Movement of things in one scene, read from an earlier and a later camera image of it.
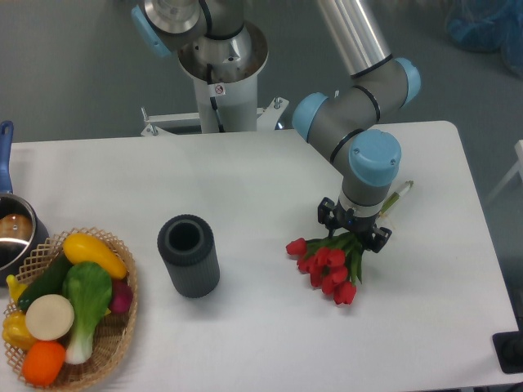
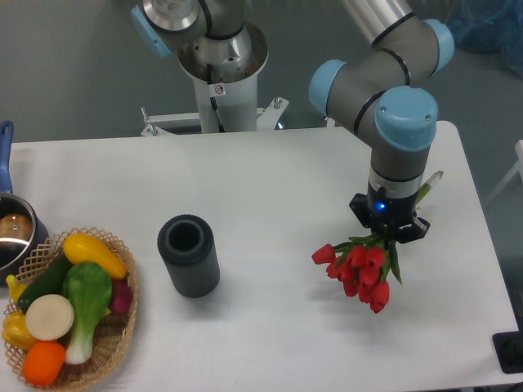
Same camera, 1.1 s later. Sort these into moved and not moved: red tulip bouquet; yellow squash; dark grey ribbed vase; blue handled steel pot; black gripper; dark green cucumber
Moved: black gripper; red tulip bouquet
Not moved: dark grey ribbed vase; blue handled steel pot; dark green cucumber; yellow squash
